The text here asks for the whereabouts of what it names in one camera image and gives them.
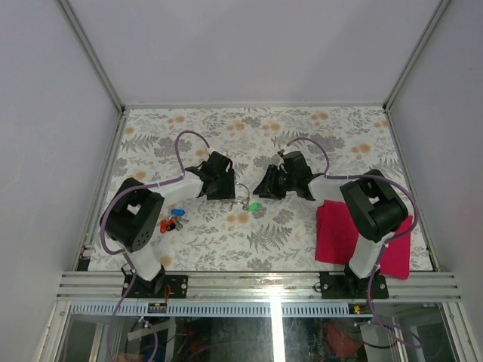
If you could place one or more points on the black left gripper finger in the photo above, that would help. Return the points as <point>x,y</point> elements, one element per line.
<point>222,187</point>
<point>207,172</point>

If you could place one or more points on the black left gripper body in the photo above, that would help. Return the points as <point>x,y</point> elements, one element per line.
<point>224,188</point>

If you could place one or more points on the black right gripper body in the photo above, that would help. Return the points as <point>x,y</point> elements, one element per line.
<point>292,180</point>

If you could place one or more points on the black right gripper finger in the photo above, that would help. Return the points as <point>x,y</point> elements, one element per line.
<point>267,183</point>
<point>277,184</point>

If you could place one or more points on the green tagged key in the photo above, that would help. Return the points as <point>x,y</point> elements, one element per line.
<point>254,206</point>

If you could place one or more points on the large metal keyring with clips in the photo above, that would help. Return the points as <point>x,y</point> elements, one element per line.
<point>242,197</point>

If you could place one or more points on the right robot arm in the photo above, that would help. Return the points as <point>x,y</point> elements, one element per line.
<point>358,214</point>

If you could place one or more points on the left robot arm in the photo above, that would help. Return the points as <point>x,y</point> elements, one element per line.
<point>129,221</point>

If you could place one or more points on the blue tagged key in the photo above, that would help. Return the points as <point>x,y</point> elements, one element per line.
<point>178,212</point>

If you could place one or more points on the red tagged key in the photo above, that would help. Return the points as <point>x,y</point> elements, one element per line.
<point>167,225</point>

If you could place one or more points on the red folded cloth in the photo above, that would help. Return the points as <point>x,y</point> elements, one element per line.
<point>336,239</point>

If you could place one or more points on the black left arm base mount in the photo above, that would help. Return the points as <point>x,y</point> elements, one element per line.
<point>162,286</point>

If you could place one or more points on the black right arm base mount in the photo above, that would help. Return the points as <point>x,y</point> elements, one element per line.
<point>346,285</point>

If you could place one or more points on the aluminium enclosure frame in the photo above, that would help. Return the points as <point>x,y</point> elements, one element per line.
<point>244,77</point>

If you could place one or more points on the grey slotted cable duct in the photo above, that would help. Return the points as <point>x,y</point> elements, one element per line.
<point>212,309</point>

